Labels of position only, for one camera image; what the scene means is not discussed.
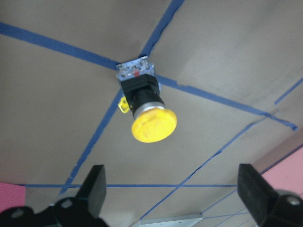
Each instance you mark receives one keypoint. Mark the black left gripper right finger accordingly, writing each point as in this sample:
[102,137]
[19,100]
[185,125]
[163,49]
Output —
[258,196]

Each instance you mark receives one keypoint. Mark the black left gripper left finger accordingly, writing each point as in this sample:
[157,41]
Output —
[93,190]

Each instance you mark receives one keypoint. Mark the yellow push button switch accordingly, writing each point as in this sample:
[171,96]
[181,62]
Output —
[153,121]

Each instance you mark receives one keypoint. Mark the pink plastic bin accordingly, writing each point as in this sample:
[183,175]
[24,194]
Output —
[287,174]

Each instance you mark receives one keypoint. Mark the pink cube centre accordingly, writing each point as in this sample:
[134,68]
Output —
[11,195]

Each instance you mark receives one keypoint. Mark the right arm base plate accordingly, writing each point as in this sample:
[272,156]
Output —
[177,221]

